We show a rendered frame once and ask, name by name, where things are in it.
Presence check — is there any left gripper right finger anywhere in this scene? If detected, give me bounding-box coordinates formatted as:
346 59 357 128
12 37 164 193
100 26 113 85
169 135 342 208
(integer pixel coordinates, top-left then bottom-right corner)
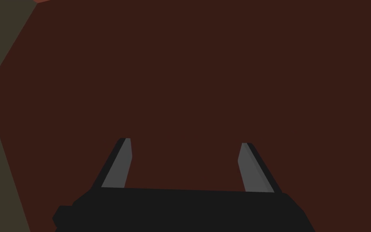
237 142 282 194

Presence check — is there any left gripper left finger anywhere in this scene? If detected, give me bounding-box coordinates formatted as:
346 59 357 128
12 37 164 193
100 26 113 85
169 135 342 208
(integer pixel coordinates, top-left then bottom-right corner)
91 137 133 190

